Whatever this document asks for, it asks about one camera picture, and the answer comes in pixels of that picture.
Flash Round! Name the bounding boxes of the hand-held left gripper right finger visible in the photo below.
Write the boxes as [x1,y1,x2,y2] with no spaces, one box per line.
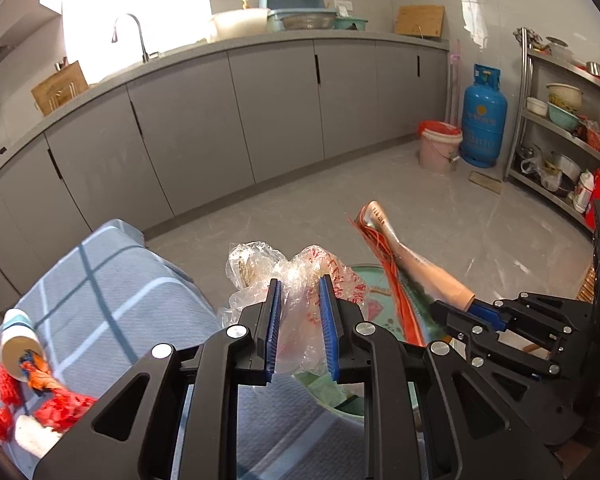
[319,275,566,480]

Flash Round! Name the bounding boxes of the wicker chair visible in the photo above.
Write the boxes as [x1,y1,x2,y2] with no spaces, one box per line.
[577,266,598,306]

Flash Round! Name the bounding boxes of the beige plastic colander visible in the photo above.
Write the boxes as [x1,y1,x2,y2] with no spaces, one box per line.
[546,83,583,111]

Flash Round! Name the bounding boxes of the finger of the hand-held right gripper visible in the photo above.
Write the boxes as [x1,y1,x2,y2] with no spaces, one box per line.
[430,300,563,378]
[467,295,578,333]

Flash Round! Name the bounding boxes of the grey base cabinets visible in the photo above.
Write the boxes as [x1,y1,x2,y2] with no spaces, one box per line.
[0,30,451,311]

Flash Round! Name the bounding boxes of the red mesh netting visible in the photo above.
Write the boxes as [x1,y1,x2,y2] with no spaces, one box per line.
[0,365,98,443]

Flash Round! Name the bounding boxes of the grey cloth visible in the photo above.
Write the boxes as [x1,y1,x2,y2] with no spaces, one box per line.
[512,27,546,48]

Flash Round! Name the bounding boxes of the metal colander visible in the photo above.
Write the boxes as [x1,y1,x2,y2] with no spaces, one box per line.
[280,12,336,31]

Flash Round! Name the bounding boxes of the blue checked tablecloth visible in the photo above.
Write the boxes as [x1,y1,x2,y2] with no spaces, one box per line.
[0,219,421,480]

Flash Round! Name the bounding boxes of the metal faucet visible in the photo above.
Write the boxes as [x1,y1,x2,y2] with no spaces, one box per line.
[111,13,161,64]

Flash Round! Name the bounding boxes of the white plastic basin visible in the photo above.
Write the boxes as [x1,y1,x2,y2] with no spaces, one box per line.
[209,8,271,43]

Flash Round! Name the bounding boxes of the blue gas cylinder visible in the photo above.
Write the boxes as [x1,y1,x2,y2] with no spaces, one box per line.
[460,63,509,169]

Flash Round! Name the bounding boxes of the green enamel basin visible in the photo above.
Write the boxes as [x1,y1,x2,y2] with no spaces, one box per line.
[292,261,431,418]

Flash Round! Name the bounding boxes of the white foam block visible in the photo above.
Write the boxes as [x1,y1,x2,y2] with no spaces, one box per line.
[12,415,63,461]

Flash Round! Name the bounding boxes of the crumpled orange blue wrapper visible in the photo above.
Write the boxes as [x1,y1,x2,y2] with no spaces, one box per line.
[19,349,63,392]

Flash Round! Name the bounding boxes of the paper cup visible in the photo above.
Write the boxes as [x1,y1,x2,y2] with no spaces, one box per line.
[0,308,48,386]

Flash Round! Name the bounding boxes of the window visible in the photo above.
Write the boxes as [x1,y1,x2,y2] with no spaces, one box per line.
[39,0,213,83]

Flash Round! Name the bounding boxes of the metal shelf rack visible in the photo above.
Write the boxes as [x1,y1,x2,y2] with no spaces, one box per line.
[502,27,600,233]

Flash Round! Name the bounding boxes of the wooden cutting board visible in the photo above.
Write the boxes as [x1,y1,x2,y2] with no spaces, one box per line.
[31,60,90,117]
[395,5,446,40]

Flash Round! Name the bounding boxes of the blue dish rack box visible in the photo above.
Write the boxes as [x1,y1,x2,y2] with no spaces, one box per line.
[258,0,337,31]

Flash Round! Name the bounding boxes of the green plastic colander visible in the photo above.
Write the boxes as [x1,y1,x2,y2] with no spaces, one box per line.
[547,102,581,133]

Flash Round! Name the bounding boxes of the pink broom handle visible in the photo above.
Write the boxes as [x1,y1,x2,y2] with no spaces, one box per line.
[447,40,462,126]

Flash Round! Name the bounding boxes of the pink bucket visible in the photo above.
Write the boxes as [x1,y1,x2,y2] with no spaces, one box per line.
[416,120,464,176]

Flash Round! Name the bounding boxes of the clear plastic bag red print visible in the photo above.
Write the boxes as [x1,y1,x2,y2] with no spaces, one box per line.
[216,241,367,376]

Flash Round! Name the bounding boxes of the metal pot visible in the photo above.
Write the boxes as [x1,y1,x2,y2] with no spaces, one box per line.
[545,151,581,196]

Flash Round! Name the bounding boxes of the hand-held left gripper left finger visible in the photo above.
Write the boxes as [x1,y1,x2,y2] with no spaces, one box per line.
[32,277,283,480]

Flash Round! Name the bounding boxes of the brown cardboard piece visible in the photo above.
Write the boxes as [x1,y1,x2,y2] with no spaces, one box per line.
[468,171,502,194]

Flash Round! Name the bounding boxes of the orange foil snack bag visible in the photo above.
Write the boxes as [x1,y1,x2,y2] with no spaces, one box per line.
[348,200,477,347]

